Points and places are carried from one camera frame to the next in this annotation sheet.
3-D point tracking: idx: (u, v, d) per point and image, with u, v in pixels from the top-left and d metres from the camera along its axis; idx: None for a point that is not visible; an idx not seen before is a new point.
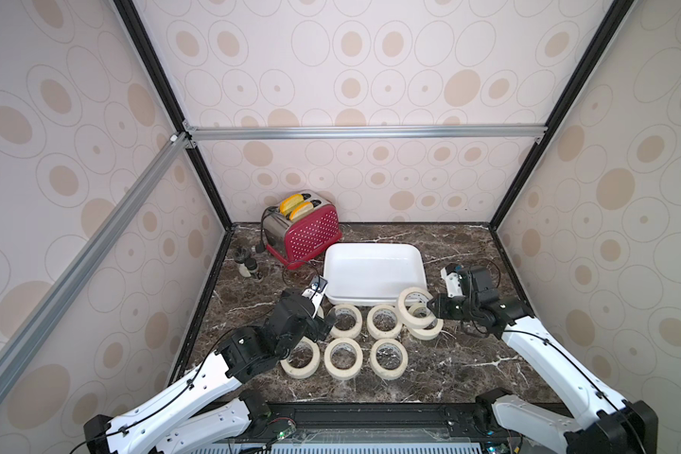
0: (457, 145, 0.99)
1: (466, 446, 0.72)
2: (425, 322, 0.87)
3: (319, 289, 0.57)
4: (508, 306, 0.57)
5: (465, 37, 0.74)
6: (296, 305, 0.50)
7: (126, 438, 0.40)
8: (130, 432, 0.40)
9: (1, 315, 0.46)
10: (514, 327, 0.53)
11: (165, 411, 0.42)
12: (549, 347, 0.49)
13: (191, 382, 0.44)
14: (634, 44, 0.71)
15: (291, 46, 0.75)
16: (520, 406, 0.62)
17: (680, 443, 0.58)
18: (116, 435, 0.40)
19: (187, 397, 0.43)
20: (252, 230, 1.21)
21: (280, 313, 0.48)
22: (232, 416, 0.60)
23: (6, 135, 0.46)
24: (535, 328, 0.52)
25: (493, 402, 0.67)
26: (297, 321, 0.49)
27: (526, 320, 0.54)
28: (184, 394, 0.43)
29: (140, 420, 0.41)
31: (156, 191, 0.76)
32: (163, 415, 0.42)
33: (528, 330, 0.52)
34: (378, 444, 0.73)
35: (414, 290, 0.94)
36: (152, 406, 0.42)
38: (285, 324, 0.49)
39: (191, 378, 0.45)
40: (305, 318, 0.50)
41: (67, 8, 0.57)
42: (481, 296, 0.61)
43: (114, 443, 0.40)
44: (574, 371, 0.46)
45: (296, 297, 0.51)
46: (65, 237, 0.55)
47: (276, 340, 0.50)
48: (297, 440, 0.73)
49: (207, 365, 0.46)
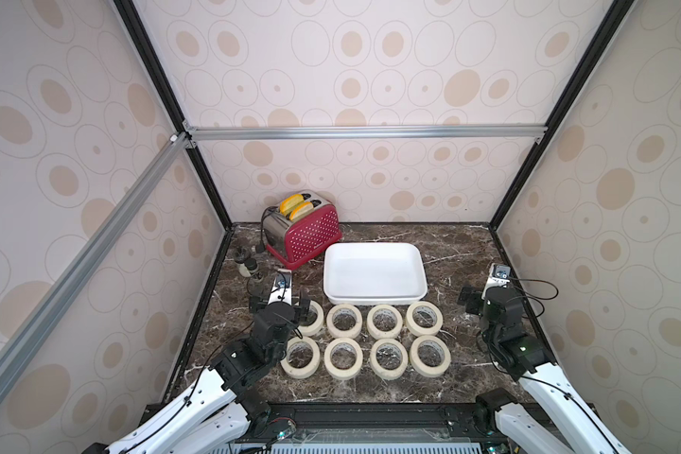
0: (457, 145, 0.99)
1: (466, 446, 0.72)
2: (433, 371, 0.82)
3: (283, 287, 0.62)
4: (528, 349, 0.55)
5: (465, 37, 0.74)
6: (269, 313, 0.51)
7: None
8: None
9: (1, 315, 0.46)
10: (533, 377, 0.51)
11: (164, 431, 0.43)
12: (570, 402, 0.47)
13: (187, 399, 0.46)
14: (634, 43, 0.71)
15: (291, 46, 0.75)
16: (527, 427, 0.59)
17: (680, 444, 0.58)
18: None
19: (184, 415, 0.45)
20: (252, 229, 1.21)
21: (258, 323, 0.50)
22: (230, 421, 0.60)
23: (7, 136, 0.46)
24: (557, 378, 0.50)
25: (497, 410, 0.65)
26: (278, 329, 0.51)
27: (547, 365, 0.52)
28: (183, 410, 0.45)
29: (139, 442, 0.42)
31: (157, 190, 0.76)
32: (162, 433, 0.43)
33: (549, 381, 0.50)
34: (378, 444, 0.73)
35: (425, 338, 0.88)
36: (151, 426, 0.44)
38: (264, 332, 0.49)
39: (188, 395, 0.47)
40: (287, 325, 0.51)
41: (66, 8, 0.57)
42: (507, 334, 0.57)
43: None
44: (596, 432, 0.44)
45: (272, 307, 0.52)
46: (65, 237, 0.55)
47: (265, 348, 0.52)
48: (297, 440, 0.73)
49: (202, 380, 0.48)
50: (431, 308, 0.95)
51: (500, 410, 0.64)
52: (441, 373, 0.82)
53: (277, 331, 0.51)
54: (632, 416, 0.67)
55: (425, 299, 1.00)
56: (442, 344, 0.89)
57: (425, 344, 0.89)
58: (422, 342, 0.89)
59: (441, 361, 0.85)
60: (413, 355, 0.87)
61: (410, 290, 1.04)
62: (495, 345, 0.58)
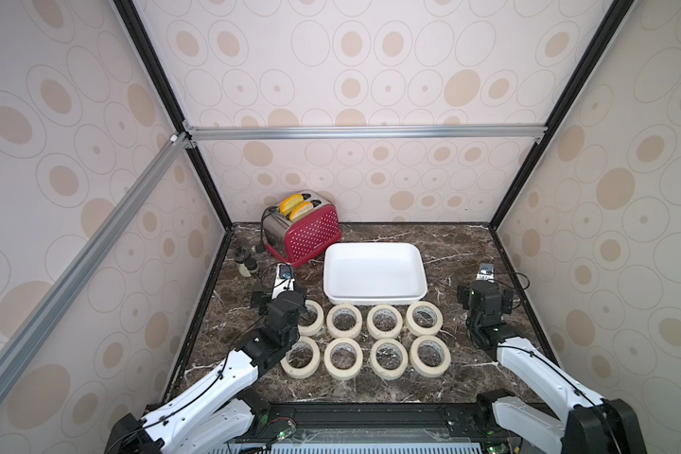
0: (457, 145, 0.99)
1: (466, 446, 0.72)
2: (434, 371, 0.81)
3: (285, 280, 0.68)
4: (499, 329, 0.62)
5: (465, 37, 0.74)
6: (280, 301, 0.56)
7: (166, 427, 0.42)
8: (169, 422, 0.42)
9: (0, 315, 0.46)
10: (504, 344, 0.59)
11: (200, 401, 0.46)
12: (534, 358, 0.54)
13: (219, 373, 0.50)
14: (634, 43, 0.71)
15: (291, 47, 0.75)
16: (520, 409, 0.61)
17: (680, 443, 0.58)
18: (156, 425, 0.42)
19: (219, 388, 0.48)
20: (252, 229, 1.21)
21: (273, 311, 0.55)
22: (235, 414, 0.60)
23: (7, 136, 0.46)
24: (526, 344, 0.59)
25: (492, 401, 0.67)
26: (290, 314, 0.57)
27: (517, 340, 0.60)
28: (217, 383, 0.48)
29: (178, 410, 0.44)
31: (156, 190, 0.76)
32: (200, 403, 0.46)
33: (515, 346, 0.58)
34: (378, 444, 0.73)
35: (425, 338, 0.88)
36: (187, 396, 0.46)
38: (280, 321, 0.56)
39: (221, 370, 0.50)
40: (299, 309, 0.58)
41: (67, 8, 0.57)
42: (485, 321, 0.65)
43: (155, 432, 0.41)
44: (556, 375, 0.50)
45: (284, 296, 0.58)
46: (65, 237, 0.55)
47: (281, 334, 0.58)
48: (297, 440, 0.73)
49: (232, 357, 0.53)
50: (431, 308, 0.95)
51: (496, 401, 0.66)
52: (439, 374, 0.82)
53: (290, 317, 0.58)
54: None
55: (425, 299, 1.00)
56: (442, 344, 0.89)
57: (425, 344, 0.89)
58: (422, 342, 0.89)
59: (441, 361, 0.85)
60: (413, 355, 0.87)
61: (410, 290, 1.04)
62: (474, 327, 0.70)
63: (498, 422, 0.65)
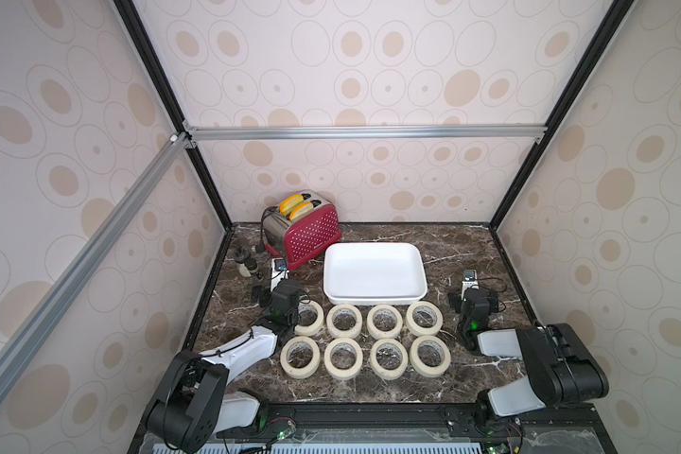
0: (457, 145, 0.99)
1: (466, 446, 0.72)
2: (434, 371, 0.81)
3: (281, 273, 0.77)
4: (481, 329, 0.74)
5: (465, 37, 0.74)
6: (281, 287, 0.66)
7: (222, 357, 0.48)
8: (222, 356, 0.48)
9: (0, 315, 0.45)
10: (482, 333, 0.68)
11: (242, 347, 0.53)
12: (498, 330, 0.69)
13: (253, 334, 0.58)
14: (634, 43, 0.71)
15: (291, 47, 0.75)
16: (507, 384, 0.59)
17: (680, 443, 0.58)
18: (213, 356, 0.47)
19: (253, 341, 0.56)
20: (252, 229, 1.21)
21: (278, 296, 0.65)
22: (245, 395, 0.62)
23: (7, 135, 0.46)
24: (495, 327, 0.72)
25: (489, 392, 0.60)
26: (292, 297, 0.67)
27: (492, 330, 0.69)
28: (251, 340, 0.56)
29: (228, 350, 0.50)
31: (157, 190, 0.76)
32: (243, 349, 0.52)
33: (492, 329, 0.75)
34: (378, 444, 0.73)
35: (426, 338, 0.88)
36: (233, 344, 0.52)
38: (285, 302, 0.65)
39: (253, 332, 0.59)
40: (297, 291, 0.67)
41: (67, 8, 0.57)
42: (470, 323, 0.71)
43: (213, 359, 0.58)
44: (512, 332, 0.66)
45: (285, 283, 0.67)
46: (65, 237, 0.55)
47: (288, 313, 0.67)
48: (297, 440, 0.73)
49: (259, 328, 0.61)
50: (431, 308, 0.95)
51: (493, 391, 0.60)
52: (437, 375, 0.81)
53: (292, 300, 0.68)
54: (632, 415, 0.67)
55: (425, 298, 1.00)
56: (443, 344, 0.89)
57: (425, 344, 0.89)
58: (423, 342, 0.89)
59: (441, 361, 0.85)
60: (413, 355, 0.87)
61: (410, 289, 1.04)
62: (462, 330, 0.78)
63: (497, 413, 0.65)
